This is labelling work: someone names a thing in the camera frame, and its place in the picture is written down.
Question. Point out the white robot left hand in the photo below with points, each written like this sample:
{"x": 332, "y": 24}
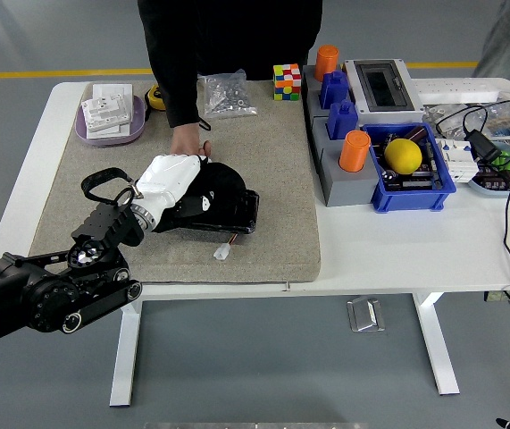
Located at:
{"x": 165, "y": 179}

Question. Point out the person's right hand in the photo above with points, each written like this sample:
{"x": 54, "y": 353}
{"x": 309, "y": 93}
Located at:
{"x": 185, "y": 140}

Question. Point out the black panel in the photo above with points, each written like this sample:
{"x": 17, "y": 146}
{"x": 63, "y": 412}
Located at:
{"x": 249, "y": 212}

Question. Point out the person's right forearm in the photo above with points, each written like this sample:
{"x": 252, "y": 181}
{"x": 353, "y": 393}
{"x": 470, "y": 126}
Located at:
{"x": 177, "y": 94}

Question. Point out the yellow black tape measure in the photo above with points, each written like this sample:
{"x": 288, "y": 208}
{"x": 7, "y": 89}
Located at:
{"x": 155, "y": 97}

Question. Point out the purple oval tray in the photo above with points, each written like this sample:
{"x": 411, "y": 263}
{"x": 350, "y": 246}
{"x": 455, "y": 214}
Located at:
{"x": 135, "y": 123}

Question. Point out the clear bag of screws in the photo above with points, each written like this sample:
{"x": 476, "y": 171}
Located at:
{"x": 229, "y": 96}

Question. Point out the grey-brown mat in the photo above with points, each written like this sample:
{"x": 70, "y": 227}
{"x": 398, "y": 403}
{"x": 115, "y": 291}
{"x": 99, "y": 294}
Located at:
{"x": 272, "y": 187}

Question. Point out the white table leg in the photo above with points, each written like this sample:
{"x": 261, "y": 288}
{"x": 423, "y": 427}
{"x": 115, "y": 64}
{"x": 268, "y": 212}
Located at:
{"x": 437, "y": 353}
{"x": 125, "y": 357}

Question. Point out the multicolour puzzle cube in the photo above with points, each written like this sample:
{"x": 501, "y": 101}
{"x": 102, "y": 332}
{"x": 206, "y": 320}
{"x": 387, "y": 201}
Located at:
{"x": 287, "y": 82}

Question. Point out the blue block with knob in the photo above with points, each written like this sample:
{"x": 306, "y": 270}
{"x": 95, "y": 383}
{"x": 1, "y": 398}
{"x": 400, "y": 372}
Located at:
{"x": 342, "y": 120}
{"x": 333, "y": 91}

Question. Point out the orange cylinder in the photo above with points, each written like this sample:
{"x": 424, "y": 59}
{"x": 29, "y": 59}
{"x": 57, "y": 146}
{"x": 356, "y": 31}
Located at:
{"x": 326, "y": 61}
{"x": 354, "y": 152}

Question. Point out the silver floor socket plate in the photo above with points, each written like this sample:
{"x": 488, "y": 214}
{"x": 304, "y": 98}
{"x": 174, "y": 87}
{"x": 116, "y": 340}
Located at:
{"x": 366, "y": 315}

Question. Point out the shiny metal ball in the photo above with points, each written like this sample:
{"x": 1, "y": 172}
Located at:
{"x": 389, "y": 177}

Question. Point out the yellow ball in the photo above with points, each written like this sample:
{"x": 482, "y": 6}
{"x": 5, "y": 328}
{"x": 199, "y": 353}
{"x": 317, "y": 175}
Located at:
{"x": 403, "y": 156}

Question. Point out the brown cylindrical capacitor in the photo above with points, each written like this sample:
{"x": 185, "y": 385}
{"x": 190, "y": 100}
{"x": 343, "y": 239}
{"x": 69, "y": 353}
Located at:
{"x": 414, "y": 133}

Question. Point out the light blue oval tray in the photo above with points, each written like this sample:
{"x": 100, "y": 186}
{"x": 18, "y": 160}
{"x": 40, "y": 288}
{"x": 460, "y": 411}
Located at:
{"x": 499, "y": 193}

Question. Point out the blue plastic bin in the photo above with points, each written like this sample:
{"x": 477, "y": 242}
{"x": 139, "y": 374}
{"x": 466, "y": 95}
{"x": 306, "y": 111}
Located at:
{"x": 410, "y": 199}

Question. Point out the black electronic components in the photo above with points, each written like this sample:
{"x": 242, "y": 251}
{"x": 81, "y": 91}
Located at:
{"x": 495, "y": 181}

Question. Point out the dark circuit board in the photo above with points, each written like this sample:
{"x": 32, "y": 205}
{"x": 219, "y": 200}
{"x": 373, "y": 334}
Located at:
{"x": 430, "y": 172}

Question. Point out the white circuit breaker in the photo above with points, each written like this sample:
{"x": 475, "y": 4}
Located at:
{"x": 457, "y": 167}

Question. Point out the white power strip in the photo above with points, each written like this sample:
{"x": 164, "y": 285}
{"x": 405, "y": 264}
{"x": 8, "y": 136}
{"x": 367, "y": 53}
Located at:
{"x": 454, "y": 91}

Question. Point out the black power adapter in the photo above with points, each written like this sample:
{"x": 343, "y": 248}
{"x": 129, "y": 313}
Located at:
{"x": 483, "y": 147}

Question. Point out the clear bag of parts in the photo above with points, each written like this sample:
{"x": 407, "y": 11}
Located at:
{"x": 499, "y": 120}

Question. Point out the white switch plate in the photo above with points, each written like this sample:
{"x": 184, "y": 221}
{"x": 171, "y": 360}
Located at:
{"x": 111, "y": 90}
{"x": 122, "y": 130}
{"x": 105, "y": 111}

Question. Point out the grey electrical enclosure box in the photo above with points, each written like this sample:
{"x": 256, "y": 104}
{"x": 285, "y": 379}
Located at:
{"x": 385, "y": 109}

